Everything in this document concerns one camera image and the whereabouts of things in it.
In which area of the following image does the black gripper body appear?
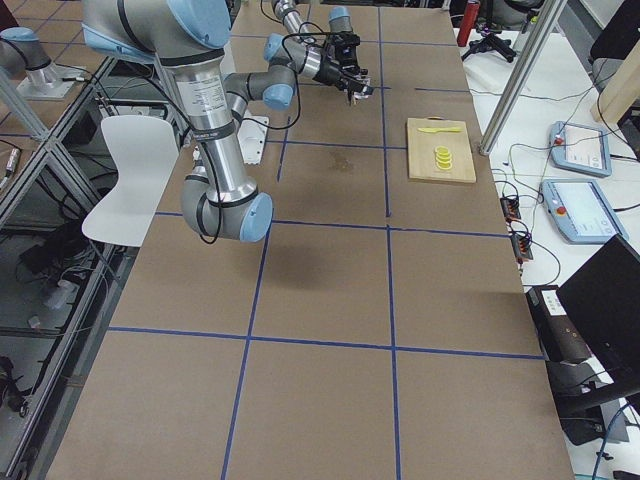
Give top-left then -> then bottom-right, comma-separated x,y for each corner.
314,56 -> 373,97
324,31 -> 360,70

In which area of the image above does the clear glass shaker cup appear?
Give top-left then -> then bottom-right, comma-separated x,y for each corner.
347,86 -> 374,106

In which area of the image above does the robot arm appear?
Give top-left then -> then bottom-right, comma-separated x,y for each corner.
271,0 -> 361,75
82,1 -> 373,242

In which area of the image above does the yellow plastic knife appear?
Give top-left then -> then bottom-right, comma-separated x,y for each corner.
417,126 -> 462,134

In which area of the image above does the bamboo cutting board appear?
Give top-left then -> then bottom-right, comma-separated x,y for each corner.
406,118 -> 476,184

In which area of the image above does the red cylinder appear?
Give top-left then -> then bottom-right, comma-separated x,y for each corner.
456,0 -> 480,47

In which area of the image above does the black folded tripod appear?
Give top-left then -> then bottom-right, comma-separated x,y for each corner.
461,33 -> 516,63

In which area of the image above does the white plastic chair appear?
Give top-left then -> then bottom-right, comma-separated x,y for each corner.
82,115 -> 179,247

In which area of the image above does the grey teach pendant far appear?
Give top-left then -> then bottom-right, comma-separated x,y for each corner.
549,121 -> 612,178

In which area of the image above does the grey teach pendant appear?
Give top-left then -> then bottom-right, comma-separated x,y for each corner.
549,121 -> 612,178
540,179 -> 629,245

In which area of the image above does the wooden upright plank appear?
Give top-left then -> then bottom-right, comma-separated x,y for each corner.
590,27 -> 639,123

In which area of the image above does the grey teach pendant near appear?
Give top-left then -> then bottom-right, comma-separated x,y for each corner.
540,179 -> 629,245

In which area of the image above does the black laptop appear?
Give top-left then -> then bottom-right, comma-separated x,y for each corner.
555,233 -> 640,371

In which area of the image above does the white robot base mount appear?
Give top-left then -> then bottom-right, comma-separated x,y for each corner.
238,115 -> 270,165

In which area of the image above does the aluminium frame post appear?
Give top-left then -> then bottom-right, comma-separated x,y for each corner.
479,0 -> 567,156

